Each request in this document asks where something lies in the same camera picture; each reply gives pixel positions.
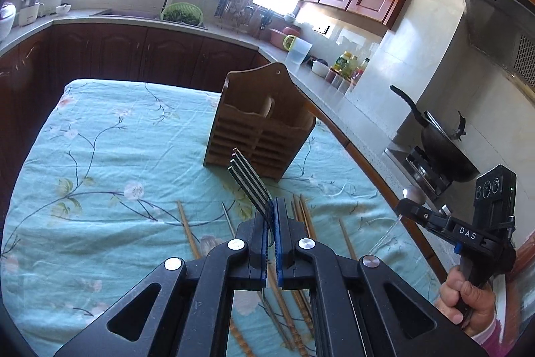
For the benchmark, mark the teal floral tablecloth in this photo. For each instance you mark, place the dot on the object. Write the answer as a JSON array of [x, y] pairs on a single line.
[[94, 209]]

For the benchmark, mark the green colander with vegetables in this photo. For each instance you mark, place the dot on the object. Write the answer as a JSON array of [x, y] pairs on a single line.
[[182, 12]]

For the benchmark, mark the yellow oil bottle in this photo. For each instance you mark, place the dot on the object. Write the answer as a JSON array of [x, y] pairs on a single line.
[[342, 61]]

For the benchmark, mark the black frying pan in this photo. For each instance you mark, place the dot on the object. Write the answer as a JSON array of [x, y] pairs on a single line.
[[444, 155]]

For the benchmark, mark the pink lidded container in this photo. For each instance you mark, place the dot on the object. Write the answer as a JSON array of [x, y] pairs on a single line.
[[277, 37]]

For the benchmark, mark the dish drying rack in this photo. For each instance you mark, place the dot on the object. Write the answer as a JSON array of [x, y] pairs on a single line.
[[235, 14]]

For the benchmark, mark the white slow cooker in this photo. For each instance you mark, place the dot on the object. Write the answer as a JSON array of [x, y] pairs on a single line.
[[28, 12]]

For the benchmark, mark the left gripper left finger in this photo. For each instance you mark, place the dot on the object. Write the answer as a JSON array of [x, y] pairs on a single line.
[[182, 308]]

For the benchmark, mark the silver metal spoon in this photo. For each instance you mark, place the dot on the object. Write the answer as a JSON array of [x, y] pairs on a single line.
[[413, 193]]

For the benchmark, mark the wooden chopstick far right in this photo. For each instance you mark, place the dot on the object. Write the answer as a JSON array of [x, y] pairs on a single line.
[[347, 239]]

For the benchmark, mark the right hand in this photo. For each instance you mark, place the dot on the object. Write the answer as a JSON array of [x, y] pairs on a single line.
[[481, 302]]

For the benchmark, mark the white pink rice cooker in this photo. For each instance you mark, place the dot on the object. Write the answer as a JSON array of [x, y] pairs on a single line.
[[8, 13]]

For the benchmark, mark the gas stove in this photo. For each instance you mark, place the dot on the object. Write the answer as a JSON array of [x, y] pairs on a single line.
[[416, 166]]

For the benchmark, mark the wooden chopstick left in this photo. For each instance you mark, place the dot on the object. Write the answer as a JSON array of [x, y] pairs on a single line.
[[187, 229]]

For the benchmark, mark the brown wooden utensil holder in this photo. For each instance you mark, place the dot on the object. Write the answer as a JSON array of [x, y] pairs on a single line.
[[263, 115]]

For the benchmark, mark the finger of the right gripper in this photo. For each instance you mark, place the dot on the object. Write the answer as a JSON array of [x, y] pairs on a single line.
[[434, 222]]

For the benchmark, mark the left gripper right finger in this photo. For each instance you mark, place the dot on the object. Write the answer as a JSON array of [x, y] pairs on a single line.
[[361, 307]]

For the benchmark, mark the clear plastic measuring jug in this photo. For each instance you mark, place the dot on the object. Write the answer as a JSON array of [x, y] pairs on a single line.
[[297, 50]]

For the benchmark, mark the wooden chopstick middle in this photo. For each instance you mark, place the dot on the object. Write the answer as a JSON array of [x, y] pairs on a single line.
[[302, 349]]

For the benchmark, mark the dark lower kitchen cabinets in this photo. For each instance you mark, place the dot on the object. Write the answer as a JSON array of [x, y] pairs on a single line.
[[34, 73]]

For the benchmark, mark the steel range hood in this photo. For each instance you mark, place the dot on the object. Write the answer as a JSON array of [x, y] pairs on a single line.
[[503, 30]]

